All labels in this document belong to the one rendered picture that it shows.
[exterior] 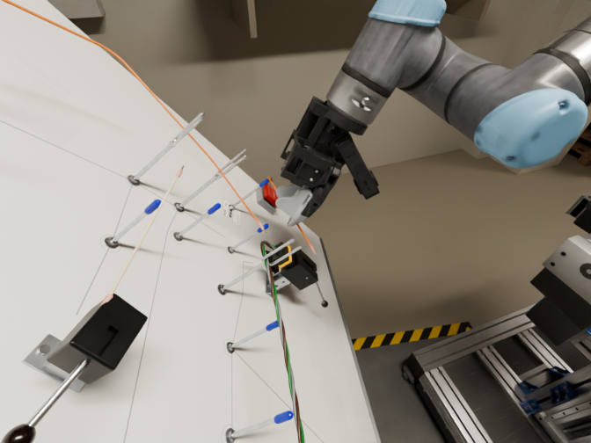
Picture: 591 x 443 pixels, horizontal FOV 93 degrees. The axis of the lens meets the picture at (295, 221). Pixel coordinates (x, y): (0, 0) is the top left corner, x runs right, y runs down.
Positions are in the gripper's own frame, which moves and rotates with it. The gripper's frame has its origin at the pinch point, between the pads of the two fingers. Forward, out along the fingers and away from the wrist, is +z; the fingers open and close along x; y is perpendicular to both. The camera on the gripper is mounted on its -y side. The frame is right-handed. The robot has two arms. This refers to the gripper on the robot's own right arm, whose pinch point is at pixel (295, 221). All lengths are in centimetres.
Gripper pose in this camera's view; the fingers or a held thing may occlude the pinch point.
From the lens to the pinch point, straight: 50.5
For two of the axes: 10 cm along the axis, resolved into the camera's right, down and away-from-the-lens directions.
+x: 0.4, 5.9, -8.0
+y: -8.9, -3.4, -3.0
